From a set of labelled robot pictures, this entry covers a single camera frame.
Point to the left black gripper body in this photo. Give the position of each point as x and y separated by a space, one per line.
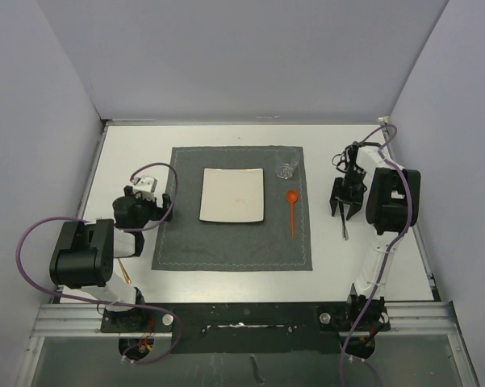
147 210

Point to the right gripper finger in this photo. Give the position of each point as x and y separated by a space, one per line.
334 201
354 200

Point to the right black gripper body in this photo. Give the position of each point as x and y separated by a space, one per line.
352 181

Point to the silver table knife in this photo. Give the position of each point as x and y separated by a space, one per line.
345 234

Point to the orange plastic spoon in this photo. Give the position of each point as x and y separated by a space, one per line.
292 196

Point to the dark grey cloth placemat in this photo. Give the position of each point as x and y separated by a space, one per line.
188 244

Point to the clear plastic cup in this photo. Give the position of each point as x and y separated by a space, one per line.
286 161

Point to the white square plate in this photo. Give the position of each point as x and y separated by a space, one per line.
232 196

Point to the gold fork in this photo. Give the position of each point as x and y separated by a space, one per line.
124 271

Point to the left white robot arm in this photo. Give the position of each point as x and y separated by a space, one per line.
84 254

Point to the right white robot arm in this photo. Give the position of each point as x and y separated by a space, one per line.
390 196

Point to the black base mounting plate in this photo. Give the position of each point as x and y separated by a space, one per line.
250 328

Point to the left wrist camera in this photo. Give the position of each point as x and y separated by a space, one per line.
144 187

